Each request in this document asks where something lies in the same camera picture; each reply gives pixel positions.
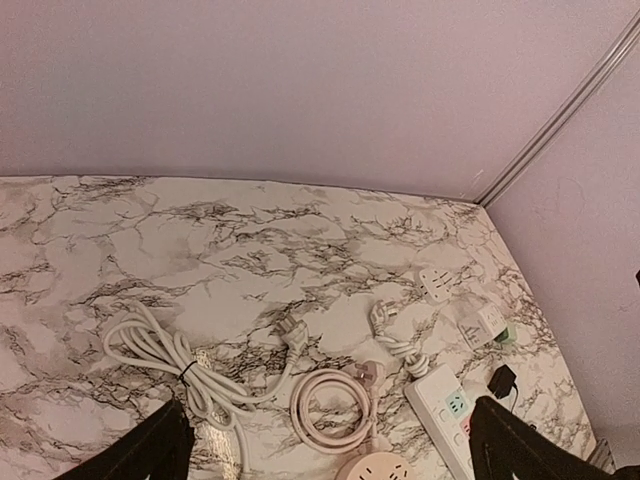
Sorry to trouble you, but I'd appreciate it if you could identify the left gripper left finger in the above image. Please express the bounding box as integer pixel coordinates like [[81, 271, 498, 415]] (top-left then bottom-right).
[[56, 399, 194, 480]]

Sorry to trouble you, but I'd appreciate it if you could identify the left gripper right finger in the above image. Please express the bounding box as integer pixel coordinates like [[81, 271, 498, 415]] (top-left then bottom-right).
[[469, 396, 613, 480]]

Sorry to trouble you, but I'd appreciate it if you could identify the black charger plug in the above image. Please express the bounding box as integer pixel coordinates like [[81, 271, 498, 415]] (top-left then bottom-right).
[[488, 365, 517, 399]]

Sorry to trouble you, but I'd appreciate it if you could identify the long white power strip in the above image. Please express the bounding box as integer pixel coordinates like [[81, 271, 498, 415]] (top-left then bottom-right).
[[404, 365, 475, 480]]

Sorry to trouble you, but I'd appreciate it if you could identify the green usb adapter plug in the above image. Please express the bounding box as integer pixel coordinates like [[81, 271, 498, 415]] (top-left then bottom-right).
[[494, 322, 517, 345]]

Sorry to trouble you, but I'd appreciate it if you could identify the white cube socket adapter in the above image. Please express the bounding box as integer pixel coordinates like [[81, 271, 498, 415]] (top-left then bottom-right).
[[457, 304, 507, 349]]

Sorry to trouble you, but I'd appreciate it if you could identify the round pink socket base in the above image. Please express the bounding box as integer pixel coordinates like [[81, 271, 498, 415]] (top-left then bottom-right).
[[335, 452, 418, 480]]

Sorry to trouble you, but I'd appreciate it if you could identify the white adapter plug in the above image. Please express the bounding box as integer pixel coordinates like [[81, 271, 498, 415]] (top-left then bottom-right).
[[416, 267, 460, 303]]

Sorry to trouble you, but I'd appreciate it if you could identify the black thin charger cable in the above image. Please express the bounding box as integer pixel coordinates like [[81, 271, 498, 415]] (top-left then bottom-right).
[[507, 382, 539, 431]]

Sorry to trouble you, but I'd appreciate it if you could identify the white long strip cord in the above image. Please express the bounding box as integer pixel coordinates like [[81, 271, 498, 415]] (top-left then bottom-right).
[[368, 298, 431, 379]]

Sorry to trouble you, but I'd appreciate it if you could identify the white teal strip cord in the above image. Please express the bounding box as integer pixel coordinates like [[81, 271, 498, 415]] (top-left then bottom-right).
[[102, 299, 310, 480]]

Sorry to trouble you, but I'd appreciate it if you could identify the pink coiled cord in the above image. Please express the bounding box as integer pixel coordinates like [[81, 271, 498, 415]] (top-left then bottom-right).
[[289, 360, 389, 457]]

